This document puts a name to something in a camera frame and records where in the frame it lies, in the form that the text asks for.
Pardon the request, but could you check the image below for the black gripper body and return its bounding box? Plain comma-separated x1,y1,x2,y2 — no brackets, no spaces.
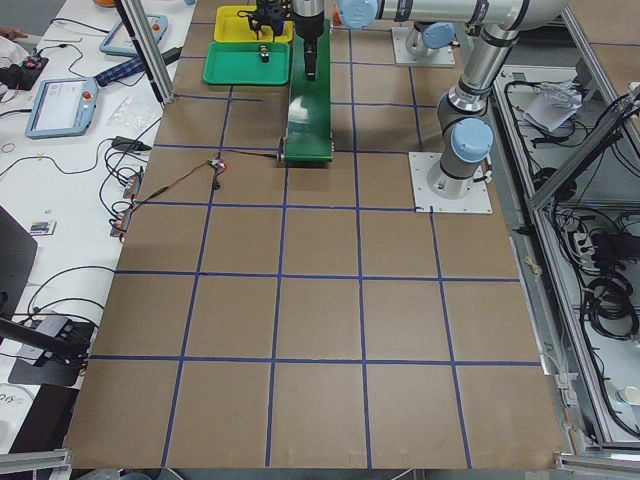
291,0,324,42
244,0,291,30

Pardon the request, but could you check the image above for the green push button switch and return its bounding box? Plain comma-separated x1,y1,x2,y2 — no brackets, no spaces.
258,44,270,63

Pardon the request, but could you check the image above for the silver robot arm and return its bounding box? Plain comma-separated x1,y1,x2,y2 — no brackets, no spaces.
336,0,568,118
239,1,454,54

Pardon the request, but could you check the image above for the arm white baseplate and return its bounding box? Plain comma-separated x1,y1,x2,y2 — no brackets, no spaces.
391,27,456,68
408,152,493,214

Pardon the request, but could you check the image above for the yellow plastic tray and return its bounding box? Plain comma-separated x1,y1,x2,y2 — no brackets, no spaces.
213,5,294,43

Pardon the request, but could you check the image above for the green plastic tray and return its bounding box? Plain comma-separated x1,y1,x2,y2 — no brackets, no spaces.
202,42,291,86

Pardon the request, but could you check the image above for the green conveyor belt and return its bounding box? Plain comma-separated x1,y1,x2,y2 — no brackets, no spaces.
279,17,333,163

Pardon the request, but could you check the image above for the blue checkered folded umbrella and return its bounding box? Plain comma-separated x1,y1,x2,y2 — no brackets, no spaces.
94,47,182,87

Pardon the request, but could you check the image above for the upper teach pendant tablet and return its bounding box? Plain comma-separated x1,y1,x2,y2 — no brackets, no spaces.
98,14,170,56

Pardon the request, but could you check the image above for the teach pendant tablet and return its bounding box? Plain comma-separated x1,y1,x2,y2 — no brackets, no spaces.
25,77,98,139
98,14,170,56

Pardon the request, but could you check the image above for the small white circuit board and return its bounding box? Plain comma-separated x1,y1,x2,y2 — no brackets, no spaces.
207,158,227,172

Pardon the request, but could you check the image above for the lower teach pendant tablet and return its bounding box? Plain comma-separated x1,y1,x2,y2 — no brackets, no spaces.
25,77,98,139

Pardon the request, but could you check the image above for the aluminium frame post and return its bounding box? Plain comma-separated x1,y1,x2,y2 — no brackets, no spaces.
115,0,175,105

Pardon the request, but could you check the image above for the red black power cable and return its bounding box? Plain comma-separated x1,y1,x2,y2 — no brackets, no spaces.
132,149,281,206

